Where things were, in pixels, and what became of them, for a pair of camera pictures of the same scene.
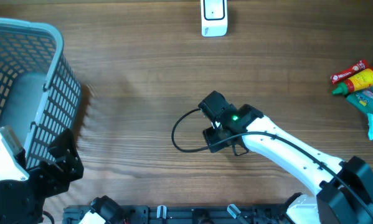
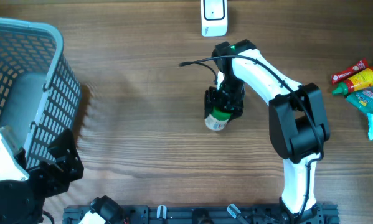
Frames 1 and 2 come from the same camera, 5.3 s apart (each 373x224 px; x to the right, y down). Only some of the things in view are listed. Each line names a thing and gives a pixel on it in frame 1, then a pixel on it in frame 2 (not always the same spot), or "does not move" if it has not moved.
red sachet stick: (337, 78) does not move
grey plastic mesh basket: (31, 89) does not move
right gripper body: (212, 134) -> (229, 96)
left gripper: (70, 162) does not move
